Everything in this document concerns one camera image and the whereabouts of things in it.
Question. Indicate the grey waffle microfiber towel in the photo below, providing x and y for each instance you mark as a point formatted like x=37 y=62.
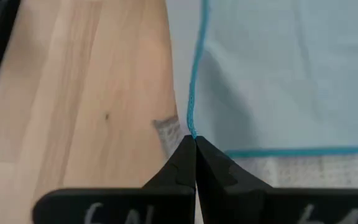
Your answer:
x=291 y=171

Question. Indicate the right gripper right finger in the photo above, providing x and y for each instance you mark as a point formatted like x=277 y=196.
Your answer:
x=222 y=186

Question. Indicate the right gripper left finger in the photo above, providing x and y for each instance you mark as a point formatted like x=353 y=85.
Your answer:
x=172 y=174

